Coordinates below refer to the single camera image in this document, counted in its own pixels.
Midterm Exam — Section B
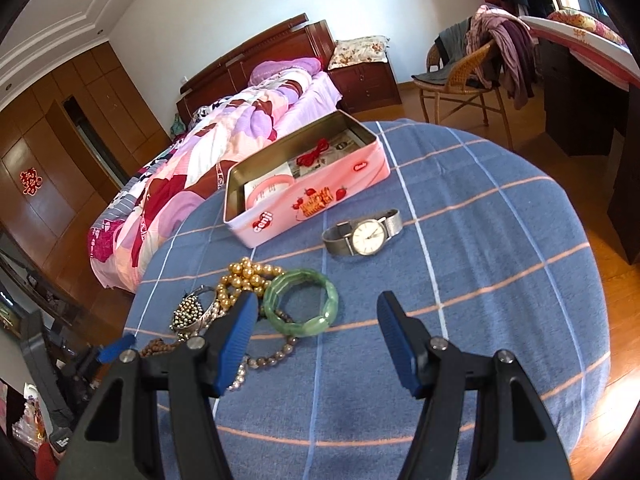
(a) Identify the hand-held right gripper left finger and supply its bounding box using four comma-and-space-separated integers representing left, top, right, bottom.
55, 291, 260, 480

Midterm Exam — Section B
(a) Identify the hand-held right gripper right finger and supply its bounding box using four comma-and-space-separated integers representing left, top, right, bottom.
376, 291, 573, 480

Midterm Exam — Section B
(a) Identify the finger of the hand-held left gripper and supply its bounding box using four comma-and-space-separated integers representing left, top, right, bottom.
60, 334, 138, 391

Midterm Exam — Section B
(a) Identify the brown wooden bead bracelet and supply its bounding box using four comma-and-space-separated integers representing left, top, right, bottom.
137, 337, 179, 359

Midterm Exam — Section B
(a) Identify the white pearl necklace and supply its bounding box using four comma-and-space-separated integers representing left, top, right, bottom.
227, 355, 250, 392

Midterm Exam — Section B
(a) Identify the dark metallic bead bracelet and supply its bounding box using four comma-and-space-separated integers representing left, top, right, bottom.
170, 292, 206, 333

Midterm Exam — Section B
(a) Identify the gold pearl bracelet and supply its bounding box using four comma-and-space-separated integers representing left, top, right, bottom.
215, 256, 286, 313

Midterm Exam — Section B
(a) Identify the green jade bracelet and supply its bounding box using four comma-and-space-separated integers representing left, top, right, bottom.
263, 269, 340, 337

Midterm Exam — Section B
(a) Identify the silver wristwatch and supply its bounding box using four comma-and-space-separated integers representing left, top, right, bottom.
321, 208, 403, 258

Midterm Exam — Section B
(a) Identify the pink tin box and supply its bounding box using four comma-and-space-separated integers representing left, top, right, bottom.
223, 109, 391, 249

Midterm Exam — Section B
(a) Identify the silver bangle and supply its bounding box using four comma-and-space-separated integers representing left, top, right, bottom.
172, 285, 224, 336

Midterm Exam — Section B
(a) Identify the dark cluttered cabinet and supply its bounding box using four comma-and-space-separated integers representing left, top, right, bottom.
0, 230, 101, 361

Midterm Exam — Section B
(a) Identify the blue plaid tablecloth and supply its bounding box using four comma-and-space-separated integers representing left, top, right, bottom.
122, 120, 613, 480

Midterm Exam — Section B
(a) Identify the pink bangle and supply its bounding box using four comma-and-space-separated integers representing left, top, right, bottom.
245, 175, 296, 209

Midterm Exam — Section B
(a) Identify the pink patchwork quilt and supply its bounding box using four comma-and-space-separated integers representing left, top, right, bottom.
87, 67, 321, 293

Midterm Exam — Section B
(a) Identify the red wardrobe decoration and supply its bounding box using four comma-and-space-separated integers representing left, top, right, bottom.
20, 167, 43, 197

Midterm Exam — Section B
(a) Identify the printed paper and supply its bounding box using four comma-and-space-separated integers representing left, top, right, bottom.
292, 127, 372, 181

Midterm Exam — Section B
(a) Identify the wooden wardrobe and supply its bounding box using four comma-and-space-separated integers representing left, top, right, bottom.
0, 42, 173, 311

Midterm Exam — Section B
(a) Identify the black and white cloth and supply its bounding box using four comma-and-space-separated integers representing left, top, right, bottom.
192, 100, 231, 122

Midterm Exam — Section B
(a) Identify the wooden nightstand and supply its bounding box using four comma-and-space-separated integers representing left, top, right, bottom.
327, 60, 403, 115

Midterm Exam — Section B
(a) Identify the purple pillow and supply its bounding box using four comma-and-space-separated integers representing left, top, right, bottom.
248, 56, 323, 86

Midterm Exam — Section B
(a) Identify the wooden bed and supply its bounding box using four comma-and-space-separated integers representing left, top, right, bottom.
87, 12, 346, 293

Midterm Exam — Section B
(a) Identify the wicker chair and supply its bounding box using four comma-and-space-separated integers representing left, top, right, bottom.
412, 40, 516, 151

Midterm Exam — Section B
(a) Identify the dark desk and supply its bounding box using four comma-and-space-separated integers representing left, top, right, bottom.
537, 35, 640, 266

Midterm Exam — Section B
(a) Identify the floral cushion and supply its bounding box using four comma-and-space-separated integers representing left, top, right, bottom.
327, 35, 391, 70

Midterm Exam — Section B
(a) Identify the grey garment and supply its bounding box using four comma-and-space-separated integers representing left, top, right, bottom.
411, 20, 473, 88

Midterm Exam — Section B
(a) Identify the pink purple garment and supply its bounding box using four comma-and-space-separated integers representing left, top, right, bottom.
465, 5, 538, 111

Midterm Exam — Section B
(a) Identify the floral red quilt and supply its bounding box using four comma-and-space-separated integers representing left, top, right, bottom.
520, 7, 640, 91

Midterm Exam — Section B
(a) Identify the grey-brown bead bracelet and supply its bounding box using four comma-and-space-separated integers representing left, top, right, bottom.
245, 310, 301, 371

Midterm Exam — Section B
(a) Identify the red cord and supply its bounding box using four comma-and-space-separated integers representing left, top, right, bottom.
296, 141, 331, 167

